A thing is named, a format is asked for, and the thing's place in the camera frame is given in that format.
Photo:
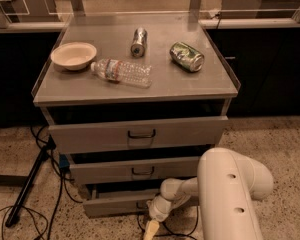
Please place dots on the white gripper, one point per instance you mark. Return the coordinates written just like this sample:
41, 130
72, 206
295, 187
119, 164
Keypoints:
156, 212

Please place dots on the grey bottom drawer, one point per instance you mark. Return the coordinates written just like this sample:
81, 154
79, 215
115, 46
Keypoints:
116, 199

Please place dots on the grey drawer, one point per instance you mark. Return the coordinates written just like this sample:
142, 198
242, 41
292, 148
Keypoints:
116, 199
134, 170
142, 134

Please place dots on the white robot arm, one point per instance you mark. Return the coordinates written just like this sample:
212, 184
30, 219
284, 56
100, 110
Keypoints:
227, 184

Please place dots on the grey middle drawer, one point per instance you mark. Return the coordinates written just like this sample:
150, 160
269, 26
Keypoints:
134, 170

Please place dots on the grey top drawer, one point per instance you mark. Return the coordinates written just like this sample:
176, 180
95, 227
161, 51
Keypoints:
142, 134

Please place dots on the grey drawer cabinet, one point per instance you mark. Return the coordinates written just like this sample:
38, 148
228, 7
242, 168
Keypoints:
83, 98

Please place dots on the blue box behind cabinet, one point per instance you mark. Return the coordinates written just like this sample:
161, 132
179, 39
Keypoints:
63, 162

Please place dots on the clear plastic water bottle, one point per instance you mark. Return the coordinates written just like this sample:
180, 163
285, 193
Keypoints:
122, 72

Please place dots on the green soda can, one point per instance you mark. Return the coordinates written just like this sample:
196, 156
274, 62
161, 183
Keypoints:
186, 56

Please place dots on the silver slim can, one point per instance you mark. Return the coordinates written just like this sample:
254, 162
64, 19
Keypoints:
139, 42

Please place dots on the white paper bowl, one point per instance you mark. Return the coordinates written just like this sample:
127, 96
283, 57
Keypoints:
74, 56

